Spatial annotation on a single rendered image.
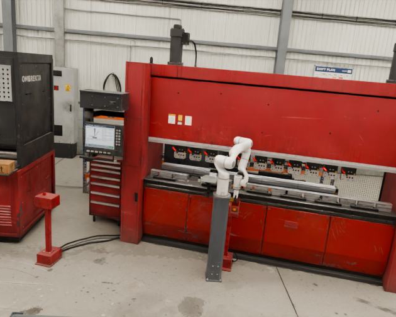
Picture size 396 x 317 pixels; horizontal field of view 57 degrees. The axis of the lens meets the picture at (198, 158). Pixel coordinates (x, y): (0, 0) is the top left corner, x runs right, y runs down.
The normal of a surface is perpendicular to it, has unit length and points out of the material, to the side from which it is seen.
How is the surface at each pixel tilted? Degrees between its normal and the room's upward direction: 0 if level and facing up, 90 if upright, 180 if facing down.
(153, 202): 90
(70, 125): 90
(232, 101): 90
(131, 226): 90
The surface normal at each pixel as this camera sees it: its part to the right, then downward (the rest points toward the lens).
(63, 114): 0.03, 0.25
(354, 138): -0.22, 0.22
